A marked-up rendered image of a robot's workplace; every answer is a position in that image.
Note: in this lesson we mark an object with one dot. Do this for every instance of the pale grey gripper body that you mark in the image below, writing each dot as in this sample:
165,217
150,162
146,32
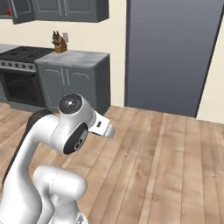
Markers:
110,131

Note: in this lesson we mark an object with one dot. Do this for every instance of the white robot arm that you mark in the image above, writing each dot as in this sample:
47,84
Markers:
35,137

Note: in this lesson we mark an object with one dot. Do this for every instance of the grey base cupboard with worktop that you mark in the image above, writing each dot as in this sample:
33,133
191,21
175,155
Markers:
73,78

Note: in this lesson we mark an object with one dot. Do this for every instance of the tall grey fridge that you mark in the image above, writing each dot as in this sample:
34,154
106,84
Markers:
172,55

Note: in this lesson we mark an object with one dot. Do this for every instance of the brown knife block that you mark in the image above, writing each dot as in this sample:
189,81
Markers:
60,43

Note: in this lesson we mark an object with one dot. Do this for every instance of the black and steel cooker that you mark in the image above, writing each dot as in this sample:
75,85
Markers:
22,75

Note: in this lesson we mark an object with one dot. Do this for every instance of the grey open cupboard door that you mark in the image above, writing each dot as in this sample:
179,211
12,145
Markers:
22,11

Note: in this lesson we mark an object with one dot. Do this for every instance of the small red object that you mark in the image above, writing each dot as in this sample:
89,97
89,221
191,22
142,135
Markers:
8,12

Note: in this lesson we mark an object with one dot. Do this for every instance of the grey wall cupboard run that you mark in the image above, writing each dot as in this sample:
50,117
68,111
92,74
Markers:
73,10

